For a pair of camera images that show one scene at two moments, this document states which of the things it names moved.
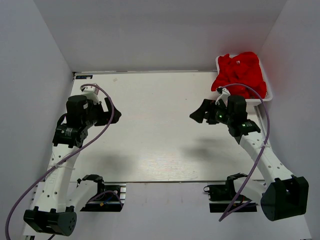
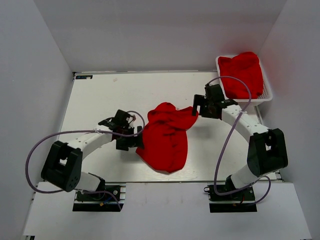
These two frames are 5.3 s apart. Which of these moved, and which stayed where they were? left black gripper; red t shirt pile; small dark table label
Moved: left black gripper
Stayed: small dark table label; red t shirt pile
